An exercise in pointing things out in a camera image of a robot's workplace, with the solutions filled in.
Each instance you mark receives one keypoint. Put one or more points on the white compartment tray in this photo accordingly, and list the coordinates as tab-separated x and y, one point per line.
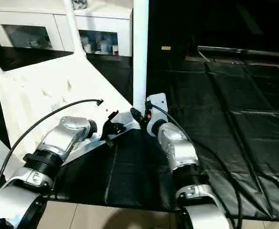
48	90

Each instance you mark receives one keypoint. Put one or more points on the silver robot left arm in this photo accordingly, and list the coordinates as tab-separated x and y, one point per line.
60	138

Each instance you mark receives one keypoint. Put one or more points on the small tan tag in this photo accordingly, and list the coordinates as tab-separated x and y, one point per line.
166	48

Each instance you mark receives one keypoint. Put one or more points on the black work mat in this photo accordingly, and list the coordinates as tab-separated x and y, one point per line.
225	119

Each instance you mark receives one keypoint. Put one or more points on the small red bottle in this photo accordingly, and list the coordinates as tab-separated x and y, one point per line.
83	46

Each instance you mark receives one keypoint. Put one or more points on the long black bar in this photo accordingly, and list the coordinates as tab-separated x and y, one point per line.
247	51

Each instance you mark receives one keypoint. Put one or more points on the silver crumpled object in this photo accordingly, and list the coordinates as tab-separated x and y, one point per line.
80	4

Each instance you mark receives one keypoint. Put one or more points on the white glass-door cabinet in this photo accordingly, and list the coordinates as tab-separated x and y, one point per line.
34	26

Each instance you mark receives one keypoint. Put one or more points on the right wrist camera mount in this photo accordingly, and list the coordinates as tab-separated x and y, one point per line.
156	103

